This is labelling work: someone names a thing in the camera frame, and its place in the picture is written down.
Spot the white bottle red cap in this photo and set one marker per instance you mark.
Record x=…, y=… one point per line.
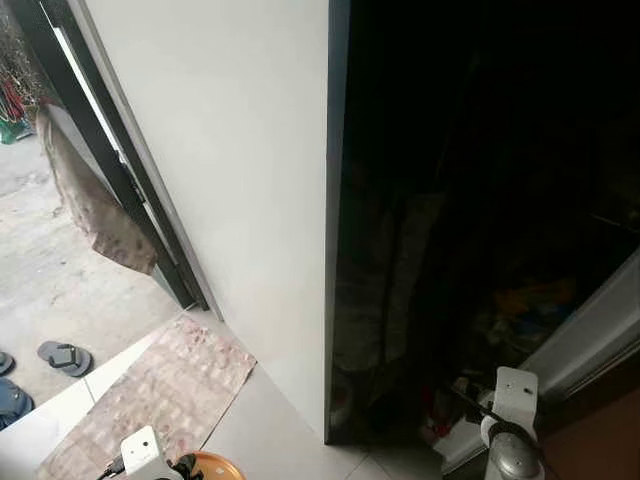
x=341, y=405

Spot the dark metal door frame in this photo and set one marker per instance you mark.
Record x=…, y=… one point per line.
x=172, y=270

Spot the blue slipper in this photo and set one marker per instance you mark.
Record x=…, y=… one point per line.
x=12, y=402
x=4, y=363

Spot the colourful hanging clothes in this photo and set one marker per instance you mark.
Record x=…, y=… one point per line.
x=12, y=105

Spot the brownish hanging curtain cloth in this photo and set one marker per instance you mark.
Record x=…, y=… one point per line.
x=100, y=215

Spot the round orange plastic lid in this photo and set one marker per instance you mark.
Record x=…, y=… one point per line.
x=220, y=469

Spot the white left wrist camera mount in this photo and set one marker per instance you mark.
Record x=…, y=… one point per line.
x=143, y=452

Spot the patterned pink floor mat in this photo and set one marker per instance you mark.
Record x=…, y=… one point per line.
x=160, y=390

